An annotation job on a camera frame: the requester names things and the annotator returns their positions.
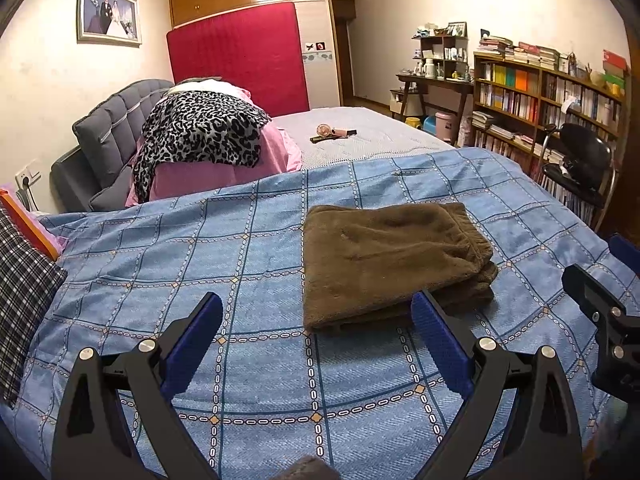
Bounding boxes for small desktop shelf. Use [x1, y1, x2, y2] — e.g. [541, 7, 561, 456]
[412, 22, 471, 81]

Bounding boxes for grey upholstered headboard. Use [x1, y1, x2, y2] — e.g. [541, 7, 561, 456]
[51, 79, 174, 212]

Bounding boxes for wooden desk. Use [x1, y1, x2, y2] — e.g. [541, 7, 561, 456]
[393, 73, 473, 122]

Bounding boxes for brown fleece pants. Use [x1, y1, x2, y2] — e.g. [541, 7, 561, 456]
[303, 203, 498, 330]

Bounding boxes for wooden bookshelf with books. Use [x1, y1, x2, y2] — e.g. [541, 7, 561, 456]
[470, 34, 630, 221]

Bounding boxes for blue patterned bedspread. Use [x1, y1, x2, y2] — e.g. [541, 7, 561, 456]
[1, 148, 639, 479]

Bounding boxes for leopard print cloth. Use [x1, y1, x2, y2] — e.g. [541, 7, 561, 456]
[132, 90, 271, 203]

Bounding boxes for white mattress sheet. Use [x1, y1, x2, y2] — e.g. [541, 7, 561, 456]
[273, 106, 452, 169]

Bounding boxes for black chair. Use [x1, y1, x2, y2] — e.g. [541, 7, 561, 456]
[536, 124, 618, 232]

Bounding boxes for hair dryer on bed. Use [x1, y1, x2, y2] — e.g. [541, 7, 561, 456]
[309, 124, 357, 144]

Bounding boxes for wall power outlet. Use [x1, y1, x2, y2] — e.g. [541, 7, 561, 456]
[14, 159, 42, 190]

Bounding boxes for framed wedding photo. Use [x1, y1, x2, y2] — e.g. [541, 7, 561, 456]
[76, 0, 142, 47]

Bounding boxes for orange box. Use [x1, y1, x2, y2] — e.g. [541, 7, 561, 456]
[1, 188, 66, 261]

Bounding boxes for red padded wall panel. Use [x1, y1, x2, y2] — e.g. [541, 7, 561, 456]
[167, 2, 310, 117]

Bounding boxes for pink waste bin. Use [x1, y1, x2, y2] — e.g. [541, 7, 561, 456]
[435, 112, 457, 144]

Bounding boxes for plaid cloth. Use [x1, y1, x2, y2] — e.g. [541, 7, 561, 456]
[0, 210, 67, 408]

